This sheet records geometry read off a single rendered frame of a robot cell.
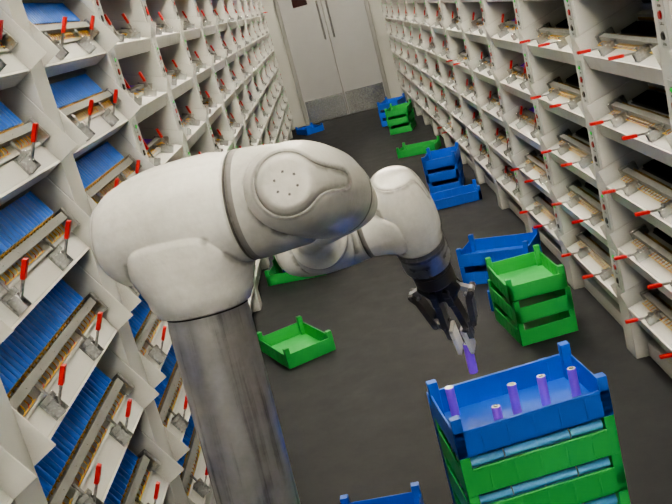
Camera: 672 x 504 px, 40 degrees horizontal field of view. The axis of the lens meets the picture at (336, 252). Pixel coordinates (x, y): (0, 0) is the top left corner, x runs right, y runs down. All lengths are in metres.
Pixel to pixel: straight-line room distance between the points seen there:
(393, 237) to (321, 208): 0.58
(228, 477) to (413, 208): 0.61
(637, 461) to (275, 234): 1.57
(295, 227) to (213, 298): 0.14
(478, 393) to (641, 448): 0.68
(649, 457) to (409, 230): 1.10
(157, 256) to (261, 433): 0.25
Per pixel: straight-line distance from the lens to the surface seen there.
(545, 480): 1.81
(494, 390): 1.91
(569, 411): 1.75
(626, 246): 2.79
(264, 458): 1.12
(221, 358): 1.08
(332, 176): 0.99
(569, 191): 3.44
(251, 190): 0.98
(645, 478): 2.35
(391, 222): 1.54
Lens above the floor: 1.24
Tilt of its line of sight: 15 degrees down
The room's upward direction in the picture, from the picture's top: 15 degrees counter-clockwise
